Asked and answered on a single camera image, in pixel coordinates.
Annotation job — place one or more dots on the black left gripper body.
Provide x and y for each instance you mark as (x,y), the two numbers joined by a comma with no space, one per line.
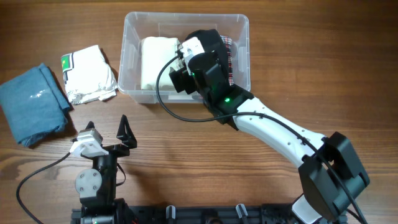
(118,150)

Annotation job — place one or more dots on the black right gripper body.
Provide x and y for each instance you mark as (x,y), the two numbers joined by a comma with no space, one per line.
(181,76)

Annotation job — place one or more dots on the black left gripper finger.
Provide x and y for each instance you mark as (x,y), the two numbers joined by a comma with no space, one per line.
(125,134)
(90,125)

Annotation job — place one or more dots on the cream cloth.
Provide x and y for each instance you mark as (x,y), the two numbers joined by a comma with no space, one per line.
(155,53)

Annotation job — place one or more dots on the plaid cloth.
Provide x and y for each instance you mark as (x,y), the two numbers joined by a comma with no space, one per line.
(228,43)

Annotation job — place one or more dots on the dark teal cloth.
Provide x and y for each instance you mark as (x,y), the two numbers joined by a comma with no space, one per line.
(210,41)

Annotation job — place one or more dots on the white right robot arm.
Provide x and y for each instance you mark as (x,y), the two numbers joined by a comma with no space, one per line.
(330,171)

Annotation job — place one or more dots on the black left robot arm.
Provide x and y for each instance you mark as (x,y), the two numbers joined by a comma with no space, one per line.
(96,186)

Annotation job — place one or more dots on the clear plastic storage container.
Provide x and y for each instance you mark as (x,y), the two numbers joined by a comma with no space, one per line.
(139,25)

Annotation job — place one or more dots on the white printed folded t-shirt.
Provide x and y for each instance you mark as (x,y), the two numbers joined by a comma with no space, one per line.
(87,76)

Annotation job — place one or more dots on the blue folded cloth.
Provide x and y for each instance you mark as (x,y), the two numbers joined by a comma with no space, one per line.
(34,106)

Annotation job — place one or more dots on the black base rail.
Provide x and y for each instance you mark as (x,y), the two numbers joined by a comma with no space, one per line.
(264,214)

